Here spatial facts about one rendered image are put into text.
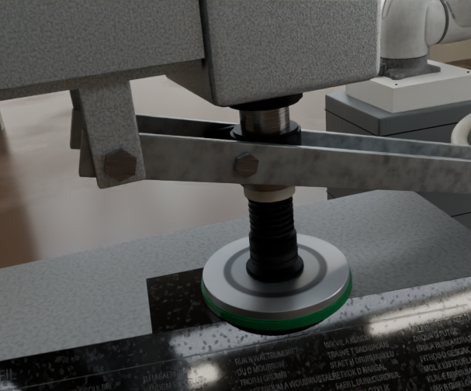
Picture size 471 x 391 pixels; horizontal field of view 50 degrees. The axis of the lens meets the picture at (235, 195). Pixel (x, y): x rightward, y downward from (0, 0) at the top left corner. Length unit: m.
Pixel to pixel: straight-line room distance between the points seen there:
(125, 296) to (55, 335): 0.11
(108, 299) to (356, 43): 0.50
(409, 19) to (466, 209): 0.68
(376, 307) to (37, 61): 0.52
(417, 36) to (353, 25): 1.22
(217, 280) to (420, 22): 1.26
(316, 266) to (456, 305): 0.20
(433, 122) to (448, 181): 0.97
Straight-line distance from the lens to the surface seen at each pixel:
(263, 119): 0.63
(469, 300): 0.80
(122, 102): 0.51
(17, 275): 0.92
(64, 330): 0.75
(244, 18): 0.51
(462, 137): 1.07
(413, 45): 1.79
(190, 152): 0.57
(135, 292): 0.79
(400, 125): 1.68
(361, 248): 0.85
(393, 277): 0.78
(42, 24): 0.48
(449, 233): 0.91
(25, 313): 0.82
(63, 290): 0.84
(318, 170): 0.65
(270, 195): 0.66
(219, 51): 0.51
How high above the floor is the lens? 1.25
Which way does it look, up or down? 24 degrees down
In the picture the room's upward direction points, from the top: 6 degrees counter-clockwise
